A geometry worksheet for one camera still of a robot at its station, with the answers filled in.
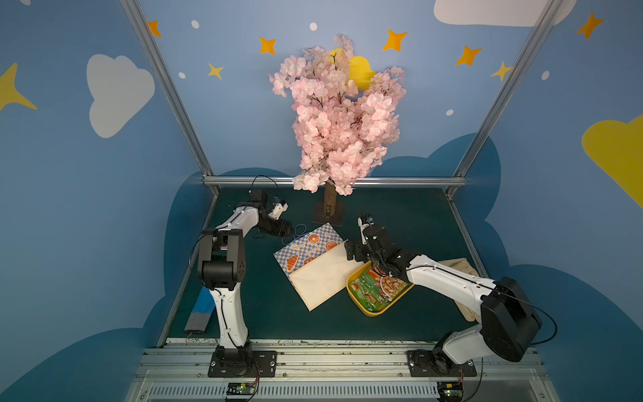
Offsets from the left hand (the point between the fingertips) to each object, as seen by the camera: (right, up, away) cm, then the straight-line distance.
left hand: (284, 228), depth 101 cm
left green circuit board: (-8, -45, -30) cm, 55 cm away
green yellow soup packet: (+31, -21, -13) cm, 40 cm away
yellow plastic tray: (+36, -26, -22) cm, 49 cm away
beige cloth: (+71, -14, -6) cm, 72 cm away
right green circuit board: (+54, -46, -29) cm, 77 cm away
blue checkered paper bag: (+14, -13, -8) cm, 21 cm away
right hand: (+29, -3, -14) cm, 32 cm away
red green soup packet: (+39, -19, -17) cm, 47 cm away
